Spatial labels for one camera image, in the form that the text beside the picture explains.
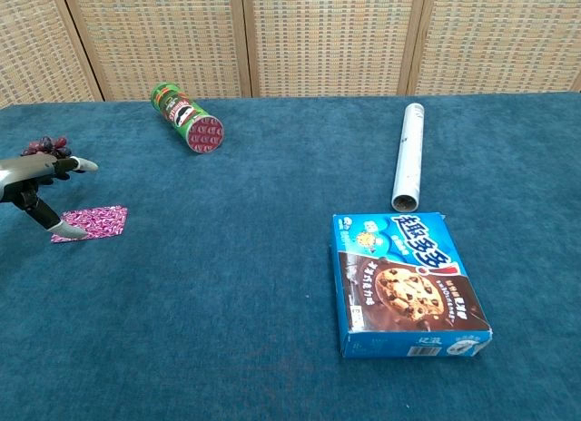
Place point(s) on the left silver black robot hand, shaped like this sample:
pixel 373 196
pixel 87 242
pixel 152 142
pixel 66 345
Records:
pixel 22 171

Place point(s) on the dark red grape bunch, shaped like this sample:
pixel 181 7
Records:
pixel 45 144

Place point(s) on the pink patterned card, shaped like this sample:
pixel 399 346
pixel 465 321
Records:
pixel 102 221

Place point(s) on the green Pringles can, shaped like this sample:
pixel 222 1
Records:
pixel 181 114

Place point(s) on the woven rattan folding screen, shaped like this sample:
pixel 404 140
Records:
pixel 318 40

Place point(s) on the white cling film roll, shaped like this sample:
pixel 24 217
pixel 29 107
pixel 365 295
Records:
pixel 408 158

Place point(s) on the blue chocolate cookie box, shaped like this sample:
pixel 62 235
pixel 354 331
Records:
pixel 408 285

